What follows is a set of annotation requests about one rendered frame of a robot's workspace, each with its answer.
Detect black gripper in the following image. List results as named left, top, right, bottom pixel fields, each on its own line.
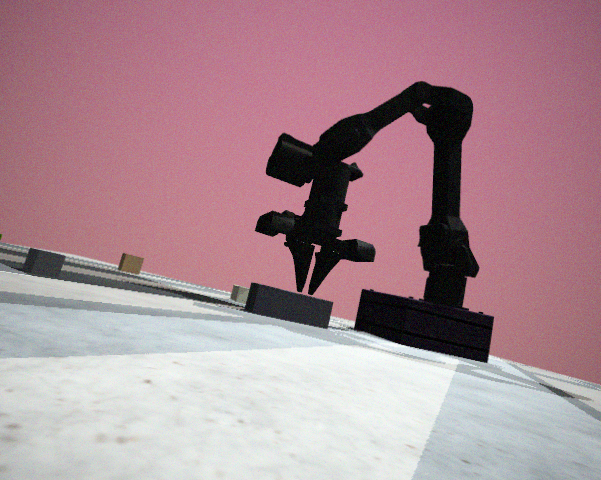
left=255, top=190, right=376, bottom=295

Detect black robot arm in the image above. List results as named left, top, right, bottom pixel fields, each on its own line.
left=266, top=81, right=480, bottom=311

